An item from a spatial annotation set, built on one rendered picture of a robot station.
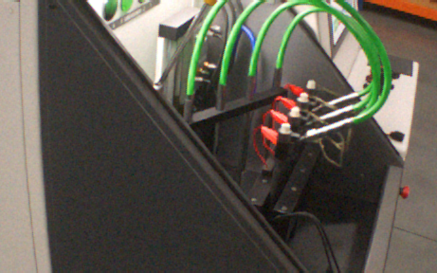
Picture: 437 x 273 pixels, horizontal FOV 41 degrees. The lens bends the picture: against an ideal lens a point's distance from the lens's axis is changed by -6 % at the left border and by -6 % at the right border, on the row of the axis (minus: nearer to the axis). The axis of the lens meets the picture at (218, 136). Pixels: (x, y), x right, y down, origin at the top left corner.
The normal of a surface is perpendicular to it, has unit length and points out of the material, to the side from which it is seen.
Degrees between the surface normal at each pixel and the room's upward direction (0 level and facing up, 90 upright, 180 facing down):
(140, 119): 90
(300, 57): 90
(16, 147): 90
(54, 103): 90
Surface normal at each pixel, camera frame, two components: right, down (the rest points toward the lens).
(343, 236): 0.10, -0.87
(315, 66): -0.34, 0.43
